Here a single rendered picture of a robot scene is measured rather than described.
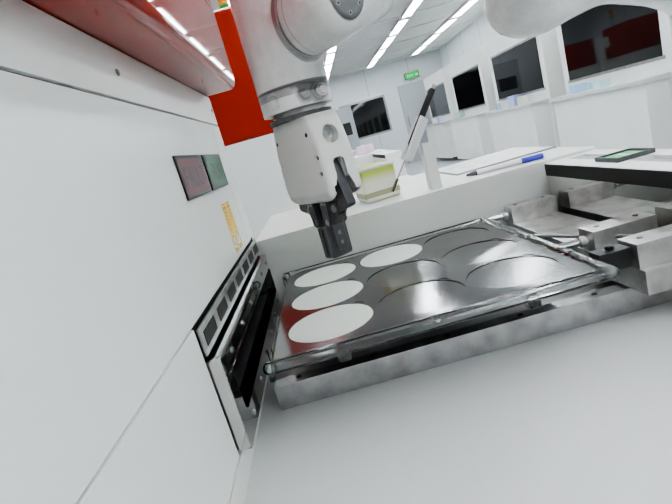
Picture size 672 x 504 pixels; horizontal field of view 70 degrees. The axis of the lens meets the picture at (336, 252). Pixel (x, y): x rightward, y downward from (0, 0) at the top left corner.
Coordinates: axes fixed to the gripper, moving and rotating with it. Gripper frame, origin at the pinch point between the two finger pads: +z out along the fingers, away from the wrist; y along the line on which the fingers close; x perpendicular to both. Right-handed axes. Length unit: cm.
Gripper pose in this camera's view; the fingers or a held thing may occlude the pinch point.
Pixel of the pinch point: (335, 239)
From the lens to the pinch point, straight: 59.7
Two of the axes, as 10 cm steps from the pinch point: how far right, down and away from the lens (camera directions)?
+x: -7.8, 3.4, -5.3
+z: 2.7, 9.4, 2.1
